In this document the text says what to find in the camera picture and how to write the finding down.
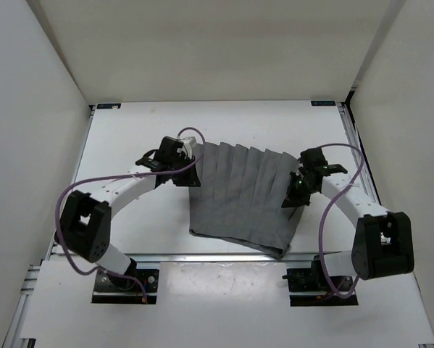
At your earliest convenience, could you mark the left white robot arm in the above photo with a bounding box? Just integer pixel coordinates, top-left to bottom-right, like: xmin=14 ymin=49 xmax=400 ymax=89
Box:
xmin=54 ymin=136 xmax=201 ymax=290

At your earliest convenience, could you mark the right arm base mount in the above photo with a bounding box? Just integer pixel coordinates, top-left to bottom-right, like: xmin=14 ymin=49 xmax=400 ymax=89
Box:
xmin=282 ymin=268 xmax=359 ymax=307

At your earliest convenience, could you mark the blue corner label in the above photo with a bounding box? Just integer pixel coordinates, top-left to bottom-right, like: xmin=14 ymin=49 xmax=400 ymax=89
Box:
xmin=311 ymin=100 xmax=336 ymax=107
xmin=96 ymin=103 xmax=122 ymax=109

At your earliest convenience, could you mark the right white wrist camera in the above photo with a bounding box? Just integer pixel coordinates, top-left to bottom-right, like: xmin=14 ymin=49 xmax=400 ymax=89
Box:
xmin=296 ymin=159 xmax=306 ymax=177

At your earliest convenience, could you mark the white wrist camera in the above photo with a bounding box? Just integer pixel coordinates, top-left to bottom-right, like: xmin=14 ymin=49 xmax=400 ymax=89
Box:
xmin=180 ymin=136 xmax=197 ymax=159
xmin=296 ymin=159 xmax=306 ymax=177

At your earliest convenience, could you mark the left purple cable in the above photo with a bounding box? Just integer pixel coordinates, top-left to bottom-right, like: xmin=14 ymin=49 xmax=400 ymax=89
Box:
xmin=55 ymin=126 xmax=206 ymax=304

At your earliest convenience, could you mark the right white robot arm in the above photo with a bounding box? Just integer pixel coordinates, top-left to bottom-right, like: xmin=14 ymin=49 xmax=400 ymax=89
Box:
xmin=282 ymin=146 xmax=414 ymax=290

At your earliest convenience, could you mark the grey pleated skirt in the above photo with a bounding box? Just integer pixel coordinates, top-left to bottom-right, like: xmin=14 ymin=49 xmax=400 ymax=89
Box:
xmin=189 ymin=142 xmax=303 ymax=260

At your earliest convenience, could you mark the aluminium table frame rail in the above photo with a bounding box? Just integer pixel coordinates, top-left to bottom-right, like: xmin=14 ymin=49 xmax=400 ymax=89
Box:
xmin=338 ymin=102 xmax=399 ymax=262

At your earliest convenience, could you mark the left blue corner label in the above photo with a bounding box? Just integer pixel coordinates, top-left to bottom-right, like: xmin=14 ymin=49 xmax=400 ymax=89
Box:
xmin=96 ymin=103 xmax=122 ymax=109

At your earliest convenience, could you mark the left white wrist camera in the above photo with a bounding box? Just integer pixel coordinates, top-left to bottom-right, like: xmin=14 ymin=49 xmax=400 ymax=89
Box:
xmin=180 ymin=136 xmax=197 ymax=159

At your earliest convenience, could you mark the right blue corner label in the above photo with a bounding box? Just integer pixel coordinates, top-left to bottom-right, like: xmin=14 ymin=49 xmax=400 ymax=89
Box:
xmin=311 ymin=100 xmax=336 ymax=107

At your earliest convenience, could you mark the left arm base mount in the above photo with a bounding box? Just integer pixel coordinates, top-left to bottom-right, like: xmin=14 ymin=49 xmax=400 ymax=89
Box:
xmin=91 ymin=268 xmax=159 ymax=305

